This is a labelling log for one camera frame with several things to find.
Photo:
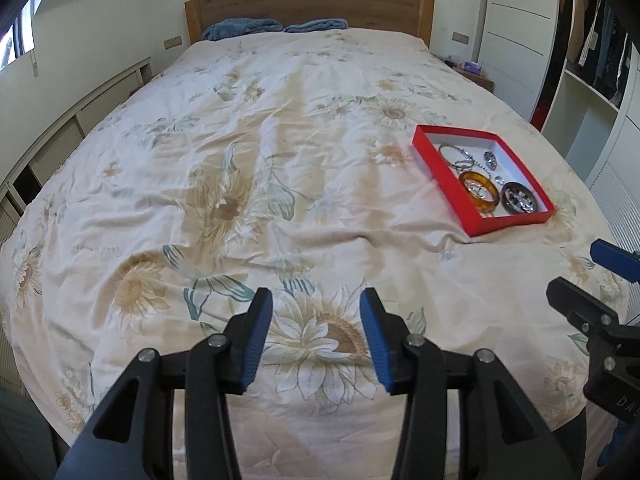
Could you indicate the hanging clothes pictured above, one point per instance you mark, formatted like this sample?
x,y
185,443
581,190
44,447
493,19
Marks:
x,y
600,45

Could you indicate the purple tissue pack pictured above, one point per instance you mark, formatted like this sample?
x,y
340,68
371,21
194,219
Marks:
x,y
471,65

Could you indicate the large blue pillow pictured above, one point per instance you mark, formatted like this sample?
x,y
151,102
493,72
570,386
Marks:
x,y
240,30

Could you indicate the dark brown bangle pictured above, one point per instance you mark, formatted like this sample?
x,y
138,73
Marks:
x,y
506,202

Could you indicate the wall switch plate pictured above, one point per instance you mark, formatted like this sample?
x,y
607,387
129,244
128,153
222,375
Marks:
x,y
173,41
460,36

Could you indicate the open white wardrobe shelves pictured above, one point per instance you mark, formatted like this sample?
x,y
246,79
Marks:
x,y
595,125

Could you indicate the window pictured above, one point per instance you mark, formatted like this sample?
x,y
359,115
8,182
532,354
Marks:
x,y
20,35

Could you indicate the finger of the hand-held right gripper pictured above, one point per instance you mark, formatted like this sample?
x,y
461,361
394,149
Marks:
x,y
585,310
617,260

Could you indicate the floral beige duvet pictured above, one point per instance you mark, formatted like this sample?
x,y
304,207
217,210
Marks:
x,y
200,160

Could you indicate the white wardrobe door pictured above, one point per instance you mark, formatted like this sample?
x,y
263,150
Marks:
x,y
515,35

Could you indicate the flat blue pillow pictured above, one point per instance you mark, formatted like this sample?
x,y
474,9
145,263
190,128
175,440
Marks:
x,y
317,26

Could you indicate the low white wall cabinet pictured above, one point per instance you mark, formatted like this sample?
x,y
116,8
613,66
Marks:
x,y
60,130

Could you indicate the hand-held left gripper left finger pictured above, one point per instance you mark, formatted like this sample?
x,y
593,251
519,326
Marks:
x,y
257,335

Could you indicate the thin silver bangle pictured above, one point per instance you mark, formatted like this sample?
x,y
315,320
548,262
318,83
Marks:
x,y
441,152

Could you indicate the wooden headboard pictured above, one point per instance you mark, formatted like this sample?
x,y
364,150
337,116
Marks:
x,y
310,2

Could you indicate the wooden nightstand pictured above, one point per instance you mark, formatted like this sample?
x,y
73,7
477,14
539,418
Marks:
x,y
477,79

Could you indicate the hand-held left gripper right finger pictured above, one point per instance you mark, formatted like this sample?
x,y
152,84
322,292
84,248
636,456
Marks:
x,y
372,335

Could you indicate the amber bangle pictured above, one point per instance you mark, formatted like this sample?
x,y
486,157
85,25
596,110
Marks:
x,y
477,205

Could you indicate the red jewelry box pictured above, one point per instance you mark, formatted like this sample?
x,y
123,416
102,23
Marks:
x,y
440,180

